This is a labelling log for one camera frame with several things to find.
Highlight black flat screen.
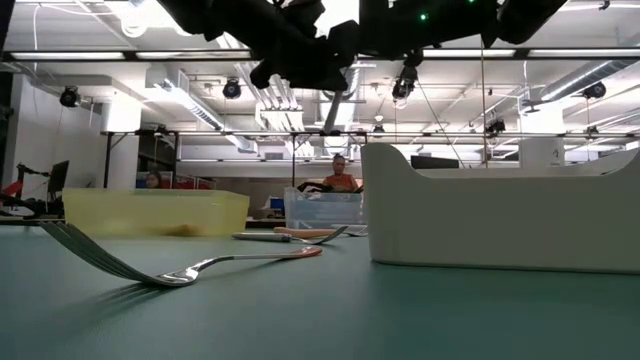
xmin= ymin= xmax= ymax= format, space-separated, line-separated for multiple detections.
xmin=410 ymin=155 xmax=460 ymax=170

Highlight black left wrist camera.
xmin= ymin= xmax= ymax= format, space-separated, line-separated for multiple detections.
xmin=327 ymin=19 xmax=362 ymax=69

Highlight black computer monitor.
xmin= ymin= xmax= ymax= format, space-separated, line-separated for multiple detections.
xmin=48 ymin=160 xmax=71 ymax=197

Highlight silver corrugated ventilation duct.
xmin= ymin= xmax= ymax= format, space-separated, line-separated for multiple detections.
xmin=319 ymin=62 xmax=377 ymax=134

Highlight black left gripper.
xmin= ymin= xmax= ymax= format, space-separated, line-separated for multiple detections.
xmin=247 ymin=26 xmax=351 ymax=94

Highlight translucent yellow plastic bin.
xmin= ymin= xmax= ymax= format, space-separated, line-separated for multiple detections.
xmin=62 ymin=187 xmax=250 ymax=238

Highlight white plastic bin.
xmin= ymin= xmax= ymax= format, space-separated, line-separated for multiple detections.
xmin=359 ymin=142 xmax=640 ymax=275

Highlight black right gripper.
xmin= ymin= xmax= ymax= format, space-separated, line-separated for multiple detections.
xmin=359 ymin=0 xmax=502 ymax=69

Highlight fork with red handle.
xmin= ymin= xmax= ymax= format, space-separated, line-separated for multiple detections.
xmin=38 ymin=220 xmax=324 ymax=288

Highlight black bar with light strips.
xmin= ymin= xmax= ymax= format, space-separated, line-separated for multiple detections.
xmin=0 ymin=48 xmax=640 ymax=63

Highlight white ceiling air duct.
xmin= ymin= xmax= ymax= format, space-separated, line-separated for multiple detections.
xmin=144 ymin=64 xmax=259 ymax=155

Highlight black background rig frame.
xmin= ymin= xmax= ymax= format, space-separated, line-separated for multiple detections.
xmin=101 ymin=128 xmax=369 ymax=194

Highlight clear plastic bin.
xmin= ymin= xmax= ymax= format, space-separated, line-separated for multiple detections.
xmin=283 ymin=186 xmax=366 ymax=231

